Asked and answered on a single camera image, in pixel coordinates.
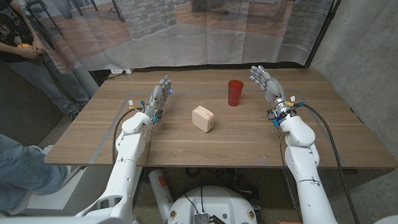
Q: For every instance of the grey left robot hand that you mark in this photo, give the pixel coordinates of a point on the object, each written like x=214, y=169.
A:
x=158, y=95

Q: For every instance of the red plastic cup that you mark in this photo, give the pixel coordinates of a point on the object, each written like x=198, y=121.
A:
x=235, y=93

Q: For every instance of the standing person in dark shirt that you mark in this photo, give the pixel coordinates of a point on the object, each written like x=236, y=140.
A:
x=9, y=31

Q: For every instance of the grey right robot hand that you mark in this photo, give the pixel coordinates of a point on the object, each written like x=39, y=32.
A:
x=273, y=88

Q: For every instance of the dark cabinet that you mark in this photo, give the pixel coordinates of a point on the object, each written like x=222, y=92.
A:
x=21, y=102

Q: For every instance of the white power strip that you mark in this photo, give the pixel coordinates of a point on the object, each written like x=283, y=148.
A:
x=119, y=71

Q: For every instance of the seated person in blue jeans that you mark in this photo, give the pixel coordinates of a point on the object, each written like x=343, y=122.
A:
x=21, y=168

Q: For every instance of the printed room backdrop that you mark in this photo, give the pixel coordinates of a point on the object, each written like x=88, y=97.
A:
x=186, y=40

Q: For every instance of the white robot torso base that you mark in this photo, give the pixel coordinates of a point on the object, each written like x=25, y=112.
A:
x=214, y=202

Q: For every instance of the small orange ball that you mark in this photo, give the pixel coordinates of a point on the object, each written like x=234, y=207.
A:
x=23, y=45

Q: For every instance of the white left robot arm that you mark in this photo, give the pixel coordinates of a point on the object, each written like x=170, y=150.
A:
x=127, y=168

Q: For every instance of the white cylinder with orange label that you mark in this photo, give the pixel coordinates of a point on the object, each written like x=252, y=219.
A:
x=160, y=189

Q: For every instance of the black backdrop stand pole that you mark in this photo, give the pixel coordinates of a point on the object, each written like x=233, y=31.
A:
x=321, y=34

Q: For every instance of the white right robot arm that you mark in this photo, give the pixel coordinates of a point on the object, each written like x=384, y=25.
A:
x=306, y=174

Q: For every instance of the pale pink jewelry box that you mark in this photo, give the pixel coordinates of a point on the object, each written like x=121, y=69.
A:
x=201, y=119

